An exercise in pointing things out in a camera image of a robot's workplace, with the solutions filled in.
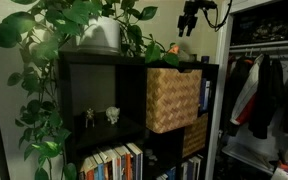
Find green pothos plant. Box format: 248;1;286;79
0;0;180;180

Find orange and white book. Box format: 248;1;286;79
115;145;134;180

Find black cube bookshelf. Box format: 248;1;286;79
56;49;220;180

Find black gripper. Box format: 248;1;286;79
177;0;218;38

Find white elephant figurine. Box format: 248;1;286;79
105;105;121;126

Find white cover book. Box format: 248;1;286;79
126;142;144;180

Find woven bamboo basket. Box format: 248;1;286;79
182;113;209;159

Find woven bamboo basket drawer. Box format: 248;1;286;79
146;67;204;134

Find grey sock with orange toe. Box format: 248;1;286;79
167;44;199;63

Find blue paperback book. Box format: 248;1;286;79
91;152;106;180

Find dark jacket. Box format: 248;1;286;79
223;55;252;136

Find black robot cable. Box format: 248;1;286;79
201;0;234;33

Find dark patterned box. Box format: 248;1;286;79
231;5;288;46

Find white plant pot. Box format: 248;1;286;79
75;15;122;55

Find black jacket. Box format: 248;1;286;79
248;54;286;140

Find brass figurine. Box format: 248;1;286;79
84;107;96;129

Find white closet shelf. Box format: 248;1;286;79
221;143;276;176

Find white and red jacket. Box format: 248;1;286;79
229;53;266;126

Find closet rod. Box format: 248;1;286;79
228;42;288;55

